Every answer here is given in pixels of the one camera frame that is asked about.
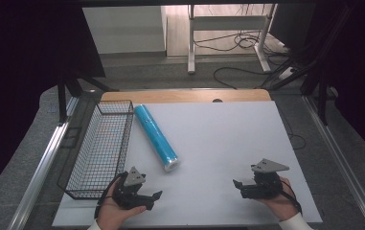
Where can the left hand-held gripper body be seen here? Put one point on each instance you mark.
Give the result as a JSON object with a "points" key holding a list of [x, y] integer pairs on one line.
{"points": [[129, 195]]}

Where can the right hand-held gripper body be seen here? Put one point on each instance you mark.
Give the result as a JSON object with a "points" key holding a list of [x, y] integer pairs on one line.
{"points": [[268, 183]]}

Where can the person's right hand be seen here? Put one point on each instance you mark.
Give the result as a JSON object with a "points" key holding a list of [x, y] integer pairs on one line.
{"points": [[282, 204]]}

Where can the person's left hand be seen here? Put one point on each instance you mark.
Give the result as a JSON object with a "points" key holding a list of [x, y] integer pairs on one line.
{"points": [[109, 214]]}

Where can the white table mat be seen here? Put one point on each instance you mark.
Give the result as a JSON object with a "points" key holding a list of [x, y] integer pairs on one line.
{"points": [[221, 143]]}

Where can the blue plastic bag roll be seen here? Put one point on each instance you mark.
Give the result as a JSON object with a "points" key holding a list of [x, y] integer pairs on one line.
{"points": [[156, 137]]}

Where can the black metal stand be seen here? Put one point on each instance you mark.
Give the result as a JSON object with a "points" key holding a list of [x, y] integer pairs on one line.
{"points": [[62, 99], [322, 96]]}

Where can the white power strip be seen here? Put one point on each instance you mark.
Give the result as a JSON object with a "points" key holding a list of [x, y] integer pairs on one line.
{"points": [[287, 73]]}

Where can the aluminium rail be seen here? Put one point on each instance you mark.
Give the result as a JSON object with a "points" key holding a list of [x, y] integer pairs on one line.
{"points": [[343, 163], [42, 166]]}

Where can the white desk frame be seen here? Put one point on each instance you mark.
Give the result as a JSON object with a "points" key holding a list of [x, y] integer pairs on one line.
{"points": [[228, 23]]}

